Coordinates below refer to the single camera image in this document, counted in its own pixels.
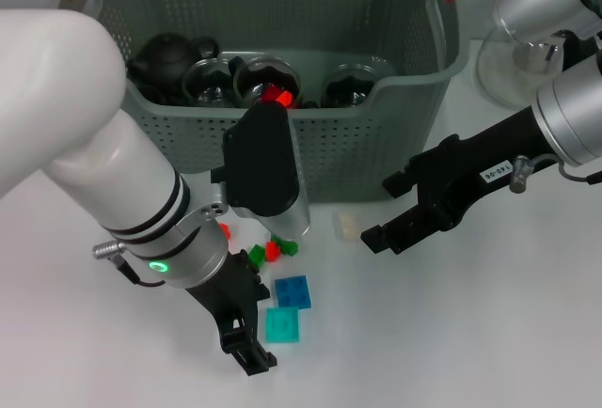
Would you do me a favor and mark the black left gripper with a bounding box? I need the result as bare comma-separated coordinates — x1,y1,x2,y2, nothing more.
187,250,278,376

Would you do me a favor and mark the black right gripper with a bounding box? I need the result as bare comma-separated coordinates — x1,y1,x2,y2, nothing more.
360,106,556,255

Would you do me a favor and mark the teal square building plate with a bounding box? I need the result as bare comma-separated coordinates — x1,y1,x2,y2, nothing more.
265,306,302,344

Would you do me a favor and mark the cream long building brick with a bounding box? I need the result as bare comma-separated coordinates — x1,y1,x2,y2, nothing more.
332,212,361,243

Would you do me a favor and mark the blue square building plate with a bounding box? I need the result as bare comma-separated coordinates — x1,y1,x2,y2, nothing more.
275,275,313,309

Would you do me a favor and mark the grey-green perforated storage bin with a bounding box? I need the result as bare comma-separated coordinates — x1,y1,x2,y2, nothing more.
55,0,471,206

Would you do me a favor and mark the long green building brick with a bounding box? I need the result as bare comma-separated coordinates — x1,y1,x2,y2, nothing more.
270,234,298,257

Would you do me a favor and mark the glass pitcher black lid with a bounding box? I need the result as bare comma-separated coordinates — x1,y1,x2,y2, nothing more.
475,26,579,109

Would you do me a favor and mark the black clay teapot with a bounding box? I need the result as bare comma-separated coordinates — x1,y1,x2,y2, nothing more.
125,31,222,94

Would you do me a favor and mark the left wrist camera housing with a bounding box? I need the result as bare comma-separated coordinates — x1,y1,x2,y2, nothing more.
211,102,312,240

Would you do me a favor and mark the grey left gripper cable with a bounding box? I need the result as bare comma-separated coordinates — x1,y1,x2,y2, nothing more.
91,240,166,287

